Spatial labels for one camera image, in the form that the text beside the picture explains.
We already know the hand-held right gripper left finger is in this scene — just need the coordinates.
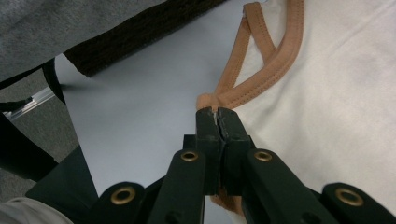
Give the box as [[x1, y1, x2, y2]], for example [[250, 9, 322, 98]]
[[148, 106, 223, 224]]

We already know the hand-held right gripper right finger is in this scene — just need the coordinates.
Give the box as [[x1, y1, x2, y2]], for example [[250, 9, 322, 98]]
[[218, 106, 339, 224]]

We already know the cream baby bodysuit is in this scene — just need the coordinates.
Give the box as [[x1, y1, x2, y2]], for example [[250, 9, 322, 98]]
[[195, 0, 396, 224]]

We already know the brown woven basket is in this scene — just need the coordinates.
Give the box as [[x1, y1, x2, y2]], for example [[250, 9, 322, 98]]
[[64, 0, 228, 77]]

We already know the white table mat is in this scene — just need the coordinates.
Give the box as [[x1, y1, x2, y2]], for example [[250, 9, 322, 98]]
[[54, 0, 272, 224]]

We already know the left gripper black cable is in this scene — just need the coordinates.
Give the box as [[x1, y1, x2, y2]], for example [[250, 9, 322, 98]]
[[0, 57, 67, 113]]

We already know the aluminium floor rail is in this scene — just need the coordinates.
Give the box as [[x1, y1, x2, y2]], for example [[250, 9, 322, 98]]
[[4, 87, 59, 120]]

